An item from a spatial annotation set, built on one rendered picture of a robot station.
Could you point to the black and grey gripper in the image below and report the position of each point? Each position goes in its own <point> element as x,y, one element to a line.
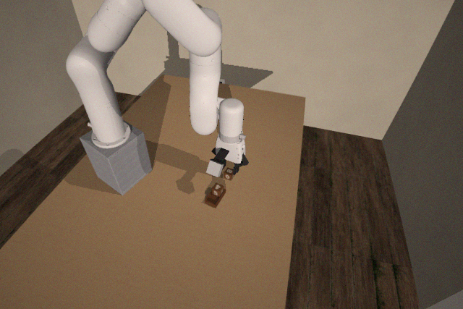
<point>235,154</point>

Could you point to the brown wooden number cube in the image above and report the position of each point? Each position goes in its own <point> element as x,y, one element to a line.
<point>217,189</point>
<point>228,174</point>

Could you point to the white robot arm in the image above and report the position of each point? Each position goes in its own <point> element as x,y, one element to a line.
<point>200,34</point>

